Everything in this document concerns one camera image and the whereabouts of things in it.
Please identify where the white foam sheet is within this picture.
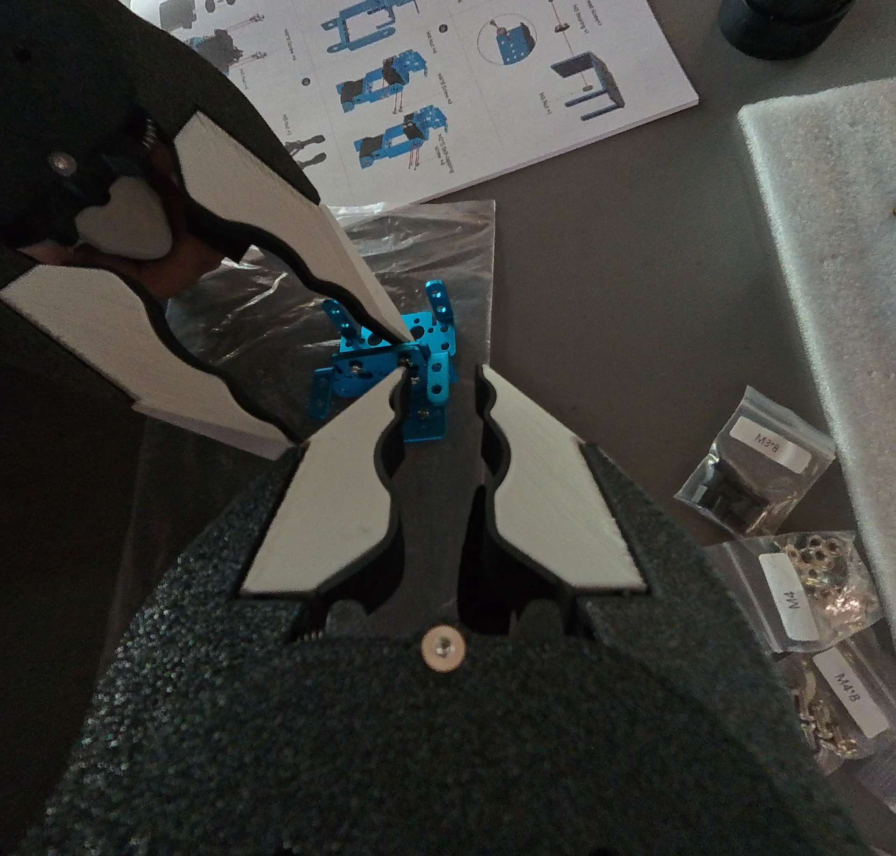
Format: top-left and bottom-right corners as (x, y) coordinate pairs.
(737, 76), (896, 578)

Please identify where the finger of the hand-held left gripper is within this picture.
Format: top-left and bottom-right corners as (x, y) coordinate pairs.
(170, 109), (415, 346)
(0, 265), (296, 461)

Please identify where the clear bag of black parts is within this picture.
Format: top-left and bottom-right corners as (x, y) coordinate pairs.
(674, 384), (838, 540)

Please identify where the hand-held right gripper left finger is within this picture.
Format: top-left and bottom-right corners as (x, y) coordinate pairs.
(238, 368), (410, 617)

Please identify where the person's left hand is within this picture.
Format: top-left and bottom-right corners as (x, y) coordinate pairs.
(149, 225), (228, 299)

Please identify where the clear plastic bag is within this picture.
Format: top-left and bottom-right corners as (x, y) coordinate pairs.
(129, 198), (499, 591)

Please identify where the blue metal bracket assembly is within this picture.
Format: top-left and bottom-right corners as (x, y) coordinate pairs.
(308, 278), (461, 445)

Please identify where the white instruction manual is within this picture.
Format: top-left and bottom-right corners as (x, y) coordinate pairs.
(129, 0), (701, 208)

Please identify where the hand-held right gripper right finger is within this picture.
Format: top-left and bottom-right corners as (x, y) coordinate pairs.
(464, 365), (651, 620)

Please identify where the clear bag of silver nuts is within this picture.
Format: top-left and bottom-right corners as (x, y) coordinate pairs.
(706, 529), (877, 655)

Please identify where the clear bag of silver screws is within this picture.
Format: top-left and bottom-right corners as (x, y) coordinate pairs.
(776, 648), (896, 778)

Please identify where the black round base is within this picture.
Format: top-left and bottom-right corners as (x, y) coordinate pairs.
(720, 0), (888, 61)

